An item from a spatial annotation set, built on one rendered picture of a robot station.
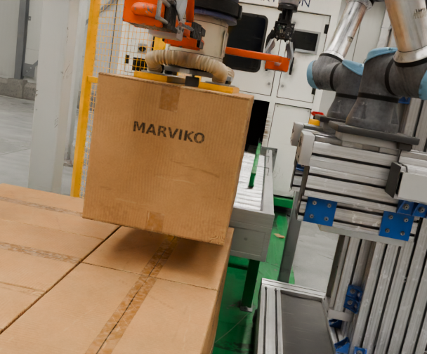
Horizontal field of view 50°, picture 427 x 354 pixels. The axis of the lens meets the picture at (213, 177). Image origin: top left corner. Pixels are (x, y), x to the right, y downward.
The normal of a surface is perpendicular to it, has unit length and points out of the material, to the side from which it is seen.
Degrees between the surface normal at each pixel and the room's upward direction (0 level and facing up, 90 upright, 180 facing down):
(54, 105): 90
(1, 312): 0
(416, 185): 90
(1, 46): 90
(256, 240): 90
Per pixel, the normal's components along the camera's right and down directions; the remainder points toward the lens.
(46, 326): 0.16, -0.97
